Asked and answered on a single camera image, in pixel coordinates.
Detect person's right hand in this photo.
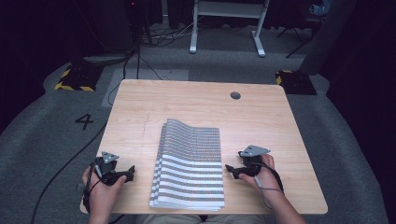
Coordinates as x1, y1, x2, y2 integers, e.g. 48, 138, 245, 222
238, 154, 284, 201

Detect white metal desk frame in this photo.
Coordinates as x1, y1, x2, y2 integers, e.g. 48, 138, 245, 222
189, 0, 271, 58

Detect person's left hand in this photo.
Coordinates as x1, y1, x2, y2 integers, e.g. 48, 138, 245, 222
81, 165, 128, 217

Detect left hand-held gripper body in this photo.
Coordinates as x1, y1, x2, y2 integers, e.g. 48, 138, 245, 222
92, 151, 126, 187

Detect thin black stand cable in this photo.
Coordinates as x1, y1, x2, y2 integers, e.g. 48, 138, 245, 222
106, 46, 164, 106

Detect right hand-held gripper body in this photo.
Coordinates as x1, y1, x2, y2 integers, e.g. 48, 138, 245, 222
237, 145, 272, 175

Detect black yellow striped base plate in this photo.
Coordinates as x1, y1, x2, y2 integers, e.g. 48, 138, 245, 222
54, 63, 105, 92
275, 69, 318, 96

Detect left hand-held gripper black cable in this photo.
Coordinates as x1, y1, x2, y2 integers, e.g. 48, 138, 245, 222
82, 161, 104, 216

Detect black chair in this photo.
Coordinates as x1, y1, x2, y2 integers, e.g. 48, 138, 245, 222
276, 0, 331, 60

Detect grey white striped cloth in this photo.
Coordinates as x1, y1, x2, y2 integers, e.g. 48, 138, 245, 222
148, 118, 226, 212

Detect long black floor cable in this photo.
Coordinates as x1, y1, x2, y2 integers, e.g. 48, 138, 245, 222
30, 121, 108, 224

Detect right hand-held gripper cable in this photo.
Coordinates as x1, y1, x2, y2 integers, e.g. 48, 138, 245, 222
253, 161, 285, 210

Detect tangle of floor cables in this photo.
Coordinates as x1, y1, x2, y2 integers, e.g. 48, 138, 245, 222
139, 18, 200, 49

